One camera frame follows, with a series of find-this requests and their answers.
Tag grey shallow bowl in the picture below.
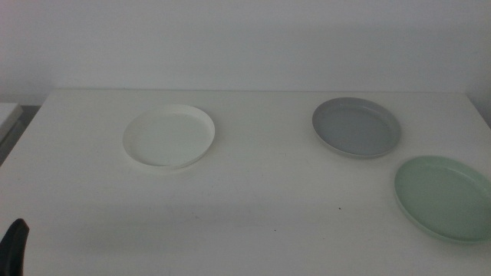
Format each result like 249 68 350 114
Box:
311 97 402 159

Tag pale green shallow bowl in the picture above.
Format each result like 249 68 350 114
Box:
394 155 491 245

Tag white shallow bowl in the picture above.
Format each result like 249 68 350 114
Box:
122 103 216 170

